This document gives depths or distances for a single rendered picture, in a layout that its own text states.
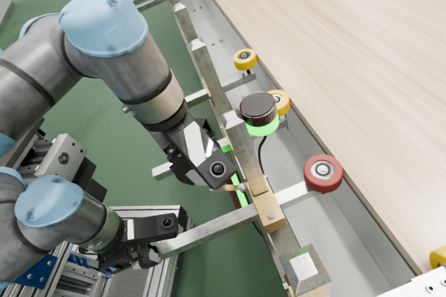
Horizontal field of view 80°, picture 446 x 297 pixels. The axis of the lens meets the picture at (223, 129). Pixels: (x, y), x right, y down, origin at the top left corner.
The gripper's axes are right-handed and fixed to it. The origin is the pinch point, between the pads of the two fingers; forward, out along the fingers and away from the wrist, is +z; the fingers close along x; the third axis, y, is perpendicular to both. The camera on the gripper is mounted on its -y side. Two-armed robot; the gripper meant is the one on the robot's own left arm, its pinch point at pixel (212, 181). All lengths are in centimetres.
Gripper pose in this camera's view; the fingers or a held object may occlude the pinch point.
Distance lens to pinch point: 51.7
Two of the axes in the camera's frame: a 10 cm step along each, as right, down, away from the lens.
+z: 2.8, 6.1, 7.4
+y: -5.8, -5.1, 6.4
